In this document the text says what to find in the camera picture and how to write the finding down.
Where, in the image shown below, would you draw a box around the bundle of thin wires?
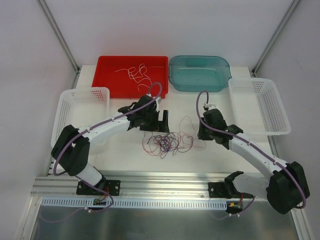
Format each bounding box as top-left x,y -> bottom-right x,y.
141,115 -> 207,160

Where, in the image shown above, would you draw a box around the white wire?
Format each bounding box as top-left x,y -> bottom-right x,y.
127,66 -> 153,91
114,62 -> 148,81

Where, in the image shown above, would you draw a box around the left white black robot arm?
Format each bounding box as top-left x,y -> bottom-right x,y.
51,94 -> 170,196

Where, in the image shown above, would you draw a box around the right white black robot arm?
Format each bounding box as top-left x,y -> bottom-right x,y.
198,107 -> 310,214

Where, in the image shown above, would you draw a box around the teal translucent plastic tub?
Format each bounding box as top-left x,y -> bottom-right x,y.
168,55 -> 232,93

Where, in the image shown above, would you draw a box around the red plastic tray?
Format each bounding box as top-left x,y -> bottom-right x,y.
92,56 -> 169,99

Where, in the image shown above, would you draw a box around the right white perforated basket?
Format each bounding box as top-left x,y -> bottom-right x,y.
228,77 -> 292,136

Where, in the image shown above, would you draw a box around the white perforated basket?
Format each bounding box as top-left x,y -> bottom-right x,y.
50,87 -> 110,147
228,77 -> 292,136

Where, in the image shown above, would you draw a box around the left white perforated basket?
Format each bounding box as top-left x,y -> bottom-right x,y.
50,87 -> 110,147

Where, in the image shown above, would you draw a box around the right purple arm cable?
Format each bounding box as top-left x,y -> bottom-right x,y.
195,90 -> 310,210

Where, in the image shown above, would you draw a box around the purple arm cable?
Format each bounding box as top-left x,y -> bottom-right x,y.
195,90 -> 310,210
53,82 -> 164,177

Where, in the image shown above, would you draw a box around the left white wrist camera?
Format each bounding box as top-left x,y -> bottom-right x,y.
146,93 -> 162,107

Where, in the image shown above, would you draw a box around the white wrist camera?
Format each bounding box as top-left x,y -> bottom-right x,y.
146,93 -> 162,107
203,102 -> 217,111

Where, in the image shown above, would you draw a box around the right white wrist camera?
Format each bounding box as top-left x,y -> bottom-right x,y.
203,102 -> 217,111

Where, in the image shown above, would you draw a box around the aluminium mounting rail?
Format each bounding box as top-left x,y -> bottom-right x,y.
30,170 -> 229,200

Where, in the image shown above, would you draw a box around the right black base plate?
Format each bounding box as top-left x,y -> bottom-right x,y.
208,182 -> 241,199

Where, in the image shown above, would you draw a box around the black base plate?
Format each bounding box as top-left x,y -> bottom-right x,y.
76,179 -> 121,196
208,182 -> 241,199

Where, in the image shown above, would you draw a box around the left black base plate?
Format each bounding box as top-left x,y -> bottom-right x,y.
76,179 -> 121,196

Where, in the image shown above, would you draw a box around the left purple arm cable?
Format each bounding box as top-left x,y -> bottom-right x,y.
53,82 -> 164,177

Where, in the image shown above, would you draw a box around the white slotted cable duct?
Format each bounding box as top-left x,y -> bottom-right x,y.
41,197 -> 227,211

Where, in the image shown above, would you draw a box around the left aluminium frame post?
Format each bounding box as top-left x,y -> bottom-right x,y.
36,0 -> 80,73

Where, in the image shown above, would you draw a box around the aluminium frame post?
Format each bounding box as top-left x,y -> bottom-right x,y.
36,0 -> 80,73
251,0 -> 301,78

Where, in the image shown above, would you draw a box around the right aluminium frame post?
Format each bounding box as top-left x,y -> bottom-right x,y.
251,0 -> 301,78

